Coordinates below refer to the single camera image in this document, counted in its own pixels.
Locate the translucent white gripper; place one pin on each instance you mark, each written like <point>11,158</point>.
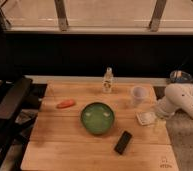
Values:
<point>159,120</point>

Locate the white sponge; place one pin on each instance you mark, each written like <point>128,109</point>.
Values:
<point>146,118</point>

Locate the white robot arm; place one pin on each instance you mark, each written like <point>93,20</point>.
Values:
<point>176,96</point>

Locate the clear plastic cup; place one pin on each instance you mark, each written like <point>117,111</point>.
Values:
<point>138,95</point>

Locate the black phone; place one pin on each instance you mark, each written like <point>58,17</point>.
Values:
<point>123,142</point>

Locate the blue round dish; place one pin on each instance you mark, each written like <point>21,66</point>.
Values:
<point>179,76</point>

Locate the green bowl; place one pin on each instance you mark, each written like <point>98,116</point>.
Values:
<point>97,118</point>

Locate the clear spray bottle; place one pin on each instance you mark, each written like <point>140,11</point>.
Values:
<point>108,80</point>

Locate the orange carrot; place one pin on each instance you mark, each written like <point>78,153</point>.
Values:
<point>66,104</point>

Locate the black office chair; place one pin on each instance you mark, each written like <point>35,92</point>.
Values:
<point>10,108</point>

